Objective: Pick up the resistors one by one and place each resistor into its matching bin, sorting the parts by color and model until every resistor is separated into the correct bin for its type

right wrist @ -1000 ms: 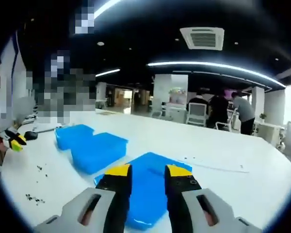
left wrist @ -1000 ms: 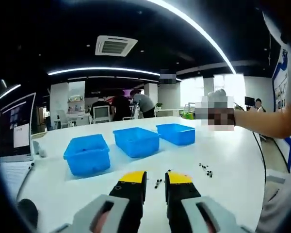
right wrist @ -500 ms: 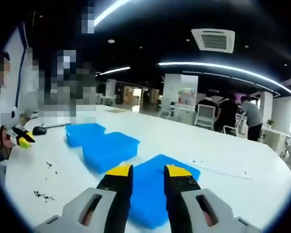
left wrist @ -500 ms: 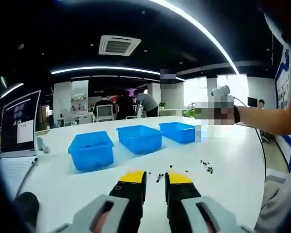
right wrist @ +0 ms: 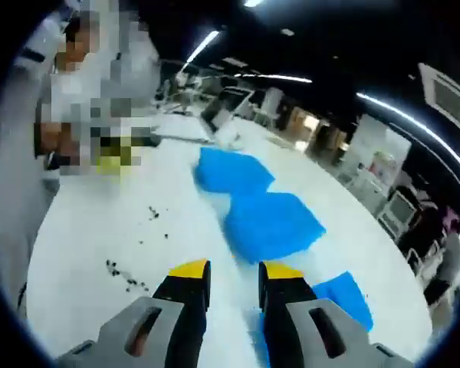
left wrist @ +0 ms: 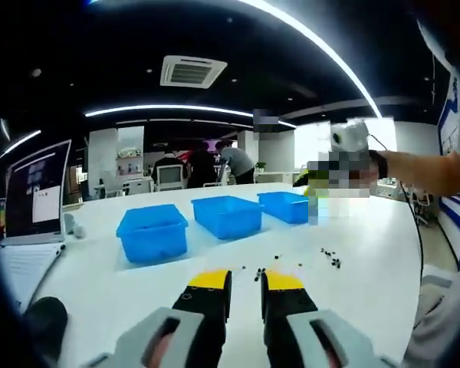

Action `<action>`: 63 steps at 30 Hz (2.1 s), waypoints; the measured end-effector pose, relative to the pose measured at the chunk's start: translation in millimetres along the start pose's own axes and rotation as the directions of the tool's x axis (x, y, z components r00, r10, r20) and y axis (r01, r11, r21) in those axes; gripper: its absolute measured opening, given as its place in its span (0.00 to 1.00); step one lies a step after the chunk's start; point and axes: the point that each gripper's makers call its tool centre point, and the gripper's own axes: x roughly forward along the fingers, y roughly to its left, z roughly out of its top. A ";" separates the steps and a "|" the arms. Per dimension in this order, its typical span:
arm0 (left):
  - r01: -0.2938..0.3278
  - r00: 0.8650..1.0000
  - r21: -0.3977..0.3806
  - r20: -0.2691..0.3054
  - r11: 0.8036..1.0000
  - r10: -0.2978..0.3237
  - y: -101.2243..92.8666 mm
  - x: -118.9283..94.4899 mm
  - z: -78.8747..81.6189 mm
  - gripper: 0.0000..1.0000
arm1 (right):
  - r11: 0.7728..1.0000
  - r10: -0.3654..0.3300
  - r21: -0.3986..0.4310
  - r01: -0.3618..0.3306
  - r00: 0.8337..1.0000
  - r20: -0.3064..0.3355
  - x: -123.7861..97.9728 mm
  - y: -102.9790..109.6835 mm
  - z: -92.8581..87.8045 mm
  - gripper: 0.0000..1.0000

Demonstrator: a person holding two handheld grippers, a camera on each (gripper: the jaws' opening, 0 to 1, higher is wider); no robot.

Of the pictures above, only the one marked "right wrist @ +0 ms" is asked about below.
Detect small black resistors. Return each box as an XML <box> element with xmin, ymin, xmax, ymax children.
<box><xmin>105</xmin><ymin>205</ymin><xmax>170</xmax><ymax>295</ymax></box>

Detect silver laptop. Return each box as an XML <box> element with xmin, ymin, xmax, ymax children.
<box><xmin>153</xmin><ymin>86</ymin><xmax>255</xmax><ymax>146</ymax></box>

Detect white chest device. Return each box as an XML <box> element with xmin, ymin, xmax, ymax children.
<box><xmin>14</xmin><ymin>9</ymin><xmax>68</xmax><ymax>72</ymax></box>

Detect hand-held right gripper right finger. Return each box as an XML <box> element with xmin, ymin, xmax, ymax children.
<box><xmin>258</xmin><ymin>261</ymin><xmax>416</xmax><ymax>368</ymax></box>

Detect short ceiling light strip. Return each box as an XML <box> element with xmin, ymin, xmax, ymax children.
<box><xmin>235</xmin><ymin>72</ymin><xmax>314</xmax><ymax>84</ymax></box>
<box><xmin>185</xmin><ymin>29</ymin><xmax>221</xmax><ymax>65</ymax></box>

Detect person's light grey shirt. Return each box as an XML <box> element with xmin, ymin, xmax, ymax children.
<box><xmin>0</xmin><ymin>57</ymin><xmax>61</xmax><ymax>319</ymax></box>

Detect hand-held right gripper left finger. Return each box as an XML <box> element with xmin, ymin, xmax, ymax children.
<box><xmin>57</xmin><ymin>258</ymin><xmax>212</xmax><ymax>368</ymax></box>

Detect white ceiling air conditioner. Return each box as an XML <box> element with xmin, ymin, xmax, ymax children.
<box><xmin>418</xmin><ymin>62</ymin><xmax>460</xmax><ymax>136</ymax></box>

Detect curved ceiling light strip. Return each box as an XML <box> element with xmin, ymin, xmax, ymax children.
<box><xmin>355</xmin><ymin>90</ymin><xmax>460</xmax><ymax>179</ymax></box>

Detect white display partition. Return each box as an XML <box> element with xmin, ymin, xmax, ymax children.
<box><xmin>352</xmin><ymin>113</ymin><xmax>412</xmax><ymax>185</ymax></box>

